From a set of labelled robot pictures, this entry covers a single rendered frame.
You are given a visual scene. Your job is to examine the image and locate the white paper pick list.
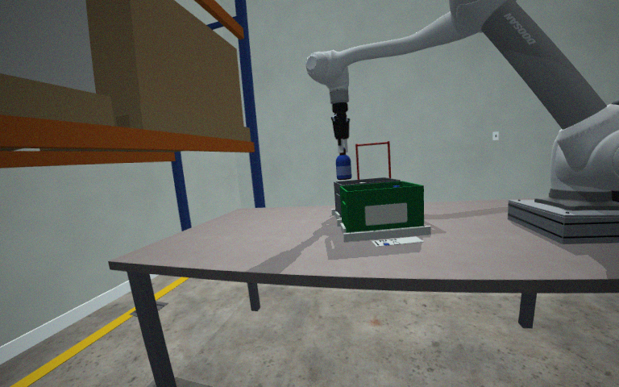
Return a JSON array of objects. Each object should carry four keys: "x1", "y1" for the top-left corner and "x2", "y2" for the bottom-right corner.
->
[{"x1": 372, "y1": 236, "x2": 422, "y2": 247}]

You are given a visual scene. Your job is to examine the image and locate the green plastic crate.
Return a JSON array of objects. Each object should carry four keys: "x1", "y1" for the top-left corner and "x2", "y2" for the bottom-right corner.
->
[{"x1": 339, "y1": 181, "x2": 423, "y2": 233}]

